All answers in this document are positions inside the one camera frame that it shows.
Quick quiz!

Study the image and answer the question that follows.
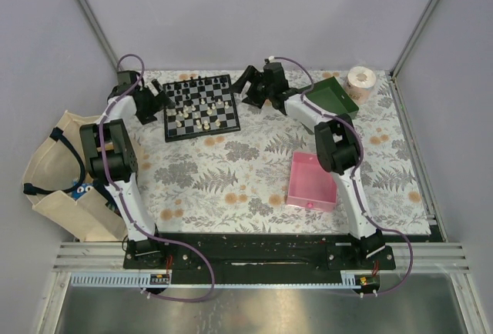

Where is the green plastic box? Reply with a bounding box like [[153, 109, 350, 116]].
[[302, 77, 359, 119]]

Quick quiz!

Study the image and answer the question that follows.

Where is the black and grey chessboard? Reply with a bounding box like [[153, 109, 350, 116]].
[[163, 75, 240, 142]]

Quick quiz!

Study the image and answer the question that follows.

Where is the purple cable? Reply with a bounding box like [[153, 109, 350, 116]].
[[263, 55, 414, 298], [99, 53, 216, 304]]

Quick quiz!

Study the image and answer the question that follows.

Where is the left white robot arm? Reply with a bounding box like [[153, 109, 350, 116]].
[[79, 70, 175, 242]]

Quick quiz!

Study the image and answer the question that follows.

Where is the beige tote bag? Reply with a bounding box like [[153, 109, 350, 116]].
[[22, 111, 127, 242]]

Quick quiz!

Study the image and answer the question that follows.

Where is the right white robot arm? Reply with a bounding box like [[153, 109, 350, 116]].
[[143, 62, 384, 269]]

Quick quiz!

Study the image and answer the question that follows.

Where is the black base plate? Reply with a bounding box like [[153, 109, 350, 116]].
[[123, 233, 396, 271]]

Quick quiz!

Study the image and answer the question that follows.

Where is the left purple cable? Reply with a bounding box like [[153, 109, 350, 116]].
[[99, 53, 216, 304]]

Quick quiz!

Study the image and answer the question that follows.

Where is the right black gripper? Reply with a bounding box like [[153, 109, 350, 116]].
[[227, 67, 273, 112]]

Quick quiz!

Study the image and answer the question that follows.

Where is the pink plastic box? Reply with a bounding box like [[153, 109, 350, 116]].
[[286, 152, 337, 212]]

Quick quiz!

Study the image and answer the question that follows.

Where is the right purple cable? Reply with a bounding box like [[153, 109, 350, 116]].
[[263, 55, 414, 298]]

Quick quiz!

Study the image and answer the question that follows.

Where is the tape roll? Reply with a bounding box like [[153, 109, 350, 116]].
[[344, 66, 377, 105]]

